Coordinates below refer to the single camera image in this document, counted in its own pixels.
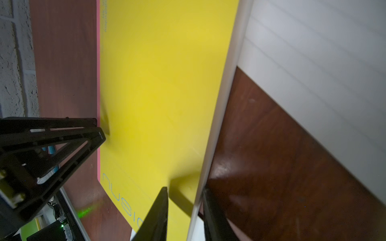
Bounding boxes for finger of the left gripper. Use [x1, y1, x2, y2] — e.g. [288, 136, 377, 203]
[1, 117, 106, 222]

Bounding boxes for blue handled pliers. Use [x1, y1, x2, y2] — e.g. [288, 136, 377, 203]
[37, 146, 59, 185]

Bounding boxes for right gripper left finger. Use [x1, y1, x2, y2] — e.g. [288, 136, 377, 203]
[132, 187, 168, 241]

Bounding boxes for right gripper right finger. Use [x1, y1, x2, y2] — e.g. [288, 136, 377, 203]
[203, 187, 239, 241]

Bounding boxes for open notebook rear angled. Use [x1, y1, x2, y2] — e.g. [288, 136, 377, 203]
[238, 1, 386, 201]

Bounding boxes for yellow cover notebook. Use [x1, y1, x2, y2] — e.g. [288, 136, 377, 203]
[96, 1, 252, 241]

